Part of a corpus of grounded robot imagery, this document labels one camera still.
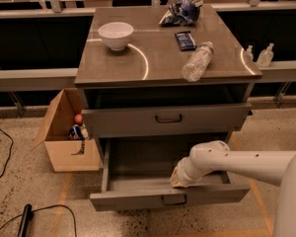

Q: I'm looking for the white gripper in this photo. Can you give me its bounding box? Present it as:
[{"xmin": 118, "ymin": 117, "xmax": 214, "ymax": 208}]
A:
[{"xmin": 170, "ymin": 157, "xmax": 209, "ymax": 188}]

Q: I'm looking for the grey drawer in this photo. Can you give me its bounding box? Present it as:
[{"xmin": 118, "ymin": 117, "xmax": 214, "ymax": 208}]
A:
[
  {"xmin": 90, "ymin": 134, "xmax": 250, "ymax": 211},
  {"xmin": 82, "ymin": 104, "xmax": 251, "ymax": 138}
]

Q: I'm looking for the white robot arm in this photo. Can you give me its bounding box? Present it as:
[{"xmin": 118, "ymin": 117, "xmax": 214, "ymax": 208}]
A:
[{"xmin": 170, "ymin": 140, "xmax": 296, "ymax": 237}]

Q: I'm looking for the grey top drawer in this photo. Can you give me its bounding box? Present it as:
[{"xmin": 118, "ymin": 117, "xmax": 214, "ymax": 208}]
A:
[{"xmin": 82, "ymin": 104, "xmax": 251, "ymax": 138}]

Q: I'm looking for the grey drawer cabinet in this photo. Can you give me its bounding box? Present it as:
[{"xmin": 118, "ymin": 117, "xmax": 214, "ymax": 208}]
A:
[{"xmin": 74, "ymin": 5, "xmax": 263, "ymax": 140}]

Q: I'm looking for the blue soda can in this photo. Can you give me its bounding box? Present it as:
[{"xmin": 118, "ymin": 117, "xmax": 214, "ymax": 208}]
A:
[{"xmin": 69, "ymin": 124, "xmax": 84, "ymax": 140}]

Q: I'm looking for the clear plastic water bottle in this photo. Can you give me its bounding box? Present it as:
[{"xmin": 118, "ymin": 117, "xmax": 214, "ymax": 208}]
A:
[{"xmin": 182, "ymin": 41, "xmax": 214, "ymax": 82}]

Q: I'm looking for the cardboard box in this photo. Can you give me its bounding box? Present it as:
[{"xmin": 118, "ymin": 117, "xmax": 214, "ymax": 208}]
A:
[{"xmin": 33, "ymin": 88, "xmax": 102, "ymax": 172}]

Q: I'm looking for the orange fruit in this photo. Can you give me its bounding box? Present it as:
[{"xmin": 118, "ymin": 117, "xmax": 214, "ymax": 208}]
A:
[{"xmin": 74, "ymin": 114, "xmax": 83, "ymax": 125}]

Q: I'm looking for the dark blue snack bar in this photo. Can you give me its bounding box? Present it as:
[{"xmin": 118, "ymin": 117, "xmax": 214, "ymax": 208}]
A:
[{"xmin": 175, "ymin": 31, "xmax": 196, "ymax": 51}]

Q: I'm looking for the small clear sanitizer bottle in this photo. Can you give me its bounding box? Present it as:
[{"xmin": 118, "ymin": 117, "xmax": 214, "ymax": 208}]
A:
[{"xmin": 246, "ymin": 45, "xmax": 254, "ymax": 61}]

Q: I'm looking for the large clear sanitizer bottle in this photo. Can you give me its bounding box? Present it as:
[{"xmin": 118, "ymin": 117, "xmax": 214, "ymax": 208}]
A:
[{"xmin": 257, "ymin": 42, "xmax": 274, "ymax": 67}]

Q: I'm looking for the white ceramic bowl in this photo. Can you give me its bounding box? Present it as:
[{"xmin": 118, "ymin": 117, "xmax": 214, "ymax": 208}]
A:
[{"xmin": 99, "ymin": 22, "xmax": 134, "ymax": 51}]

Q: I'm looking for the crumpled blue chip bag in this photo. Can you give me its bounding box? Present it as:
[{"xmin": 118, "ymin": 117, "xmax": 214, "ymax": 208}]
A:
[{"xmin": 159, "ymin": 0, "xmax": 203, "ymax": 27}]

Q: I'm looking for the black floor cable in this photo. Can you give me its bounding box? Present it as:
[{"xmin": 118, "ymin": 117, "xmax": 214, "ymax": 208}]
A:
[{"xmin": 0, "ymin": 118, "xmax": 15, "ymax": 185}]

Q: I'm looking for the grey metal rail shelf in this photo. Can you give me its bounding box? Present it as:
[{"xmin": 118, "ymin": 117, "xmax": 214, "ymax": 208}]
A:
[{"xmin": 0, "ymin": 1, "xmax": 296, "ymax": 92}]

